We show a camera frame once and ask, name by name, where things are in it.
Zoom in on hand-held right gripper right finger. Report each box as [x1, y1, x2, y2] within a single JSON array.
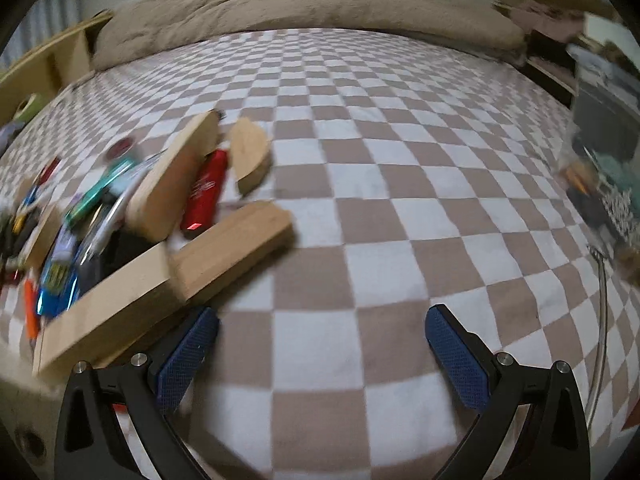
[[425, 304, 591, 480]]

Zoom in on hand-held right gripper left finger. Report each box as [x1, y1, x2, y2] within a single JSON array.
[[54, 306, 220, 480]]

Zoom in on light wooden block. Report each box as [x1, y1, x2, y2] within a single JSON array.
[[32, 244, 177, 378]]

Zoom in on clear plastic container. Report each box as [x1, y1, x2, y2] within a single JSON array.
[[557, 42, 640, 281]]

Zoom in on brown wooden board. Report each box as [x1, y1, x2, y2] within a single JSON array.
[[172, 200, 293, 302]]

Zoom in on white marker pen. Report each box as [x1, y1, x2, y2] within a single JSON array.
[[80, 192, 133, 266]]

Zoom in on pile of colourful lighters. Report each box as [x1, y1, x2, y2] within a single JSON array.
[[0, 155, 106, 333]]

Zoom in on orange lighter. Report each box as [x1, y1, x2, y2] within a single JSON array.
[[24, 280, 41, 338]]

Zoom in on red lighter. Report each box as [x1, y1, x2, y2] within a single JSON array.
[[180, 149, 230, 239]]

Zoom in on checkered bedsheet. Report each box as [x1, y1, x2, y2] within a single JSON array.
[[0, 27, 640, 480]]

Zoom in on grooved wooden stick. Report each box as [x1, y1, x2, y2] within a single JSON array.
[[125, 110, 222, 242]]

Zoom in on teal lighter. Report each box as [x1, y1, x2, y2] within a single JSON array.
[[65, 159, 137, 224]]

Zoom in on half-oval wooden piece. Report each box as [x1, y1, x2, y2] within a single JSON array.
[[229, 117, 274, 197]]

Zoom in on purple plush toy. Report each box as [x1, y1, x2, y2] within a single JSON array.
[[0, 120, 26, 151]]

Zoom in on green plush toy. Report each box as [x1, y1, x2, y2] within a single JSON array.
[[12, 92, 48, 121]]

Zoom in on wooden shelf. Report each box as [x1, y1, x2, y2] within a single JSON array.
[[0, 10, 113, 126]]

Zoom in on pink clothes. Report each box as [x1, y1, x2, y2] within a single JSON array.
[[500, 0, 586, 36]]

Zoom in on white shoe box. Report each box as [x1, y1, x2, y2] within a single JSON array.
[[582, 12, 640, 61]]

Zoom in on beige duvet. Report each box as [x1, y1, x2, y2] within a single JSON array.
[[90, 0, 526, 73]]

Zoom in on grey curtain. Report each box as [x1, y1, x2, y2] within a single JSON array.
[[10, 0, 83, 58]]

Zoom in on metal cable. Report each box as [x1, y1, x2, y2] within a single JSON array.
[[585, 244, 612, 433]]

